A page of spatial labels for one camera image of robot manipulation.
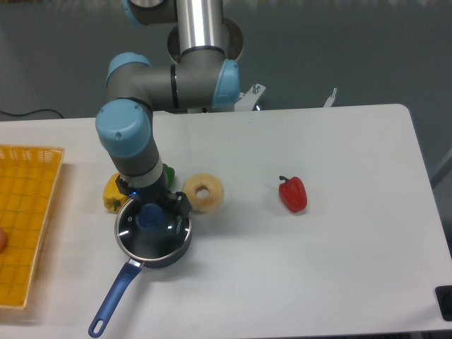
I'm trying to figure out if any black cable on floor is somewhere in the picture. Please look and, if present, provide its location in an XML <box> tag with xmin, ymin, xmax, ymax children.
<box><xmin>0</xmin><ymin>109</ymin><xmax>65</xmax><ymax>119</ymax></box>

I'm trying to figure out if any black device at table edge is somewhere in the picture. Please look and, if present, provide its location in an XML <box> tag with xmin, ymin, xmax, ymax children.
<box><xmin>435</xmin><ymin>285</ymin><xmax>452</xmax><ymax>321</ymax></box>

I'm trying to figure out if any dark blue saucepan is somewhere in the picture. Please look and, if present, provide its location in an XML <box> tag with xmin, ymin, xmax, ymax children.
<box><xmin>88</xmin><ymin>197</ymin><xmax>194</xmax><ymax>338</ymax></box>

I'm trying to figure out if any red bell pepper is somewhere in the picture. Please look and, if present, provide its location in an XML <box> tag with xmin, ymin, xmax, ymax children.
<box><xmin>278</xmin><ymin>176</ymin><xmax>308</xmax><ymax>213</ymax></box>

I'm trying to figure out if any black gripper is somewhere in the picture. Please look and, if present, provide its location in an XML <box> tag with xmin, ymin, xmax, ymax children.
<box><xmin>115</xmin><ymin>175</ymin><xmax>191</xmax><ymax>218</ymax></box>

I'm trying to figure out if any green bell pepper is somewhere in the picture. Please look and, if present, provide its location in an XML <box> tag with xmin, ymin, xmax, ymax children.
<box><xmin>163</xmin><ymin>163</ymin><xmax>175</xmax><ymax>189</ymax></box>

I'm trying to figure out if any yellow bell pepper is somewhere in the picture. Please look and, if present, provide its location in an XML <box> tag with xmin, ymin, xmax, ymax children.
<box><xmin>102</xmin><ymin>173</ymin><xmax>129</xmax><ymax>213</ymax></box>

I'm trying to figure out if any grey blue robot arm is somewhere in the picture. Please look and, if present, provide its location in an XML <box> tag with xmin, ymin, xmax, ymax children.
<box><xmin>95</xmin><ymin>1</ymin><xmax>240</xmax><ymax>217</ymax></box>

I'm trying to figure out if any beige donut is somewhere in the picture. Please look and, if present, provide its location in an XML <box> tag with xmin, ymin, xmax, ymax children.
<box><xmin>182</xmin><ymin>173</ymin><xmax>224</xmax><ymax>213</ymax></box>

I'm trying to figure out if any yellow plastic basket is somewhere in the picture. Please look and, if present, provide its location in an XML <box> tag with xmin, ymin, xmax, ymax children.
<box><xmin>1</xmin><ymin>144</ymin><xmax>65</xmax><ymax>309</ymax></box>

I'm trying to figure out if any white table frame bracket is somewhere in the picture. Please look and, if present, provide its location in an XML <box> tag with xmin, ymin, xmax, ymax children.
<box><xmin>323</xmin><ymin>87</ymin><xmax>338</xmax><ymax>108</ymax></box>

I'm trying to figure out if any orange object in basket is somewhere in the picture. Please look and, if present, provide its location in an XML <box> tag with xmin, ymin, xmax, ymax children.
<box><xmin>0</xmin><ymin>227</ymin><xmax>8</xmax><ymax>251</ymax></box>

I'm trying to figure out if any glass pot lid blue knob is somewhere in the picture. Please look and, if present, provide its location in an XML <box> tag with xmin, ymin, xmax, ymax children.
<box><xmin>114</xmin><ymin>198</ymin><xmax>191</xmax><ymax>267</ymax></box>

